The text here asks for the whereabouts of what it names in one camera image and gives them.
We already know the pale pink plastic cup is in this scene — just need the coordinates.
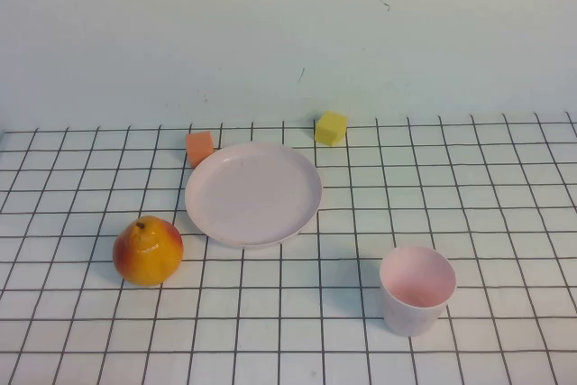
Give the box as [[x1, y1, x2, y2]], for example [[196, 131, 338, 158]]
[[379, 245, 457, 338]]

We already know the pale pink round plate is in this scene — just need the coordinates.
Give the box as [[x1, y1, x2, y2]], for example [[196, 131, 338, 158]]
[[184, 142, 325, 250]]

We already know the yellow foam cube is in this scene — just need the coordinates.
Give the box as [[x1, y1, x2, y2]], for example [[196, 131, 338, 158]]
[[314, 110, 350, 148]]

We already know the orange foam cube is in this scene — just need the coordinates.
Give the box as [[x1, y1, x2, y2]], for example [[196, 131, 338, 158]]
[[185, 130, 215, 169]]

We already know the yellow red pear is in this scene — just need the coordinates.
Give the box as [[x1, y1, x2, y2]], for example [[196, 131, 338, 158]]
[[112, 215, 185, 288]]

